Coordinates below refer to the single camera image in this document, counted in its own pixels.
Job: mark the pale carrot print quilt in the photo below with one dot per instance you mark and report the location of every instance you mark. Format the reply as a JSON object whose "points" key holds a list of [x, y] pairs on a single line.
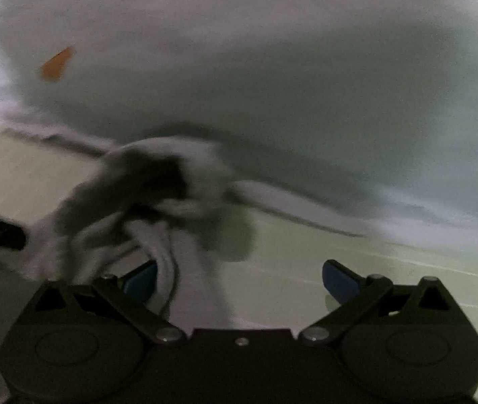
{"points": [[264, 71]]}

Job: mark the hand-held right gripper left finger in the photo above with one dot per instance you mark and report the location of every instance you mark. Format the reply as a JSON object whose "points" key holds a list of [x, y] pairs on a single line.
{"points": [[141, 281]]}

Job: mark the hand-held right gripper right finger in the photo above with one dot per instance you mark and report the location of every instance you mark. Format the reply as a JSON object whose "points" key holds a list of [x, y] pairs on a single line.
{"points": [[340, 280]]}

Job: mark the green checked bed sheet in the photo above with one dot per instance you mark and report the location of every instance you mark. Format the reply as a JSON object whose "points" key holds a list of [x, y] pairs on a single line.
{"points": [[390, 277]]}

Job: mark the grey zip hoodie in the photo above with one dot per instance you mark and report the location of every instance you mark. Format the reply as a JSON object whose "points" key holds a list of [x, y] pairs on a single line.
{"points": [[150, 202]]}

